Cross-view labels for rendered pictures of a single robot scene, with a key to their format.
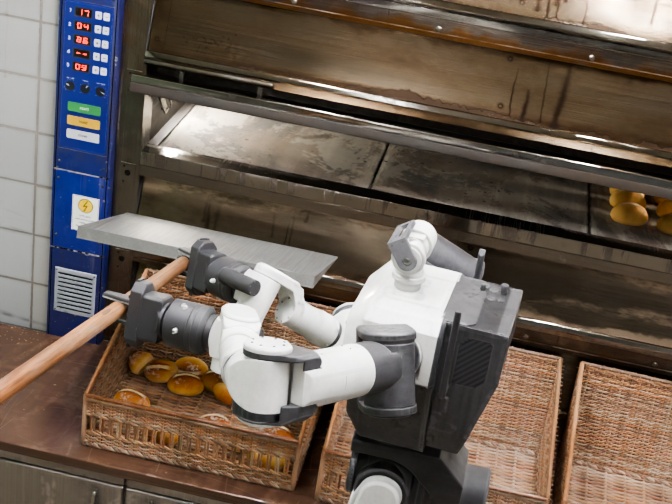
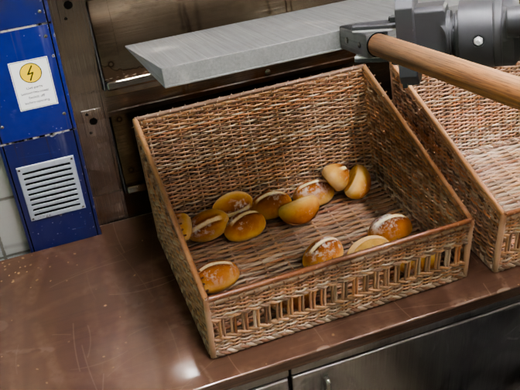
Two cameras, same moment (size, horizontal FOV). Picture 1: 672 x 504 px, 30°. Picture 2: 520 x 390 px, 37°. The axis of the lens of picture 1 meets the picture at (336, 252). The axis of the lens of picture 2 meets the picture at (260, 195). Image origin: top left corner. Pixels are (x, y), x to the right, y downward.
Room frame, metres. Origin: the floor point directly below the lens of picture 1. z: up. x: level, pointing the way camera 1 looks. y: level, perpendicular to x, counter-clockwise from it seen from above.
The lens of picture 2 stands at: (1.60, 0.86, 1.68)
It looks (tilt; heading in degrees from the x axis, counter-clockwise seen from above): 36 degrees down; 336
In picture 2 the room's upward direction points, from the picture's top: 4 degrees counter-clockwise
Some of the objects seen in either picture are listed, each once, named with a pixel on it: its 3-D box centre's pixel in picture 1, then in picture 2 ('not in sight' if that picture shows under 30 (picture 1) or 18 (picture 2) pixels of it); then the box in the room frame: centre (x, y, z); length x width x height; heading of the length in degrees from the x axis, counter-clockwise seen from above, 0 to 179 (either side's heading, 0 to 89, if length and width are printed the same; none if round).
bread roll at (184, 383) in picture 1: (186, 382); (244, 223); (2.84, 0.34, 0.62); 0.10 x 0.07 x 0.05; 96
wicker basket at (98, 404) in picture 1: (215, 373); (296, 195); (2.75, 0.26, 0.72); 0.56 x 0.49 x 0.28; 84
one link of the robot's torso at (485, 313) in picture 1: (427, 354); not in sight; (2.07, -0.20, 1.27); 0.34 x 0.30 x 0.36; 169
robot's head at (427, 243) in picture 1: (413, 252); not in sight; (2.09, -0.14, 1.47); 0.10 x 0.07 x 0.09; 169
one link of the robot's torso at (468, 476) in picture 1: (420, 469); not in sight; (2.07, -0.23, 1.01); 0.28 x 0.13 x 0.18; 83
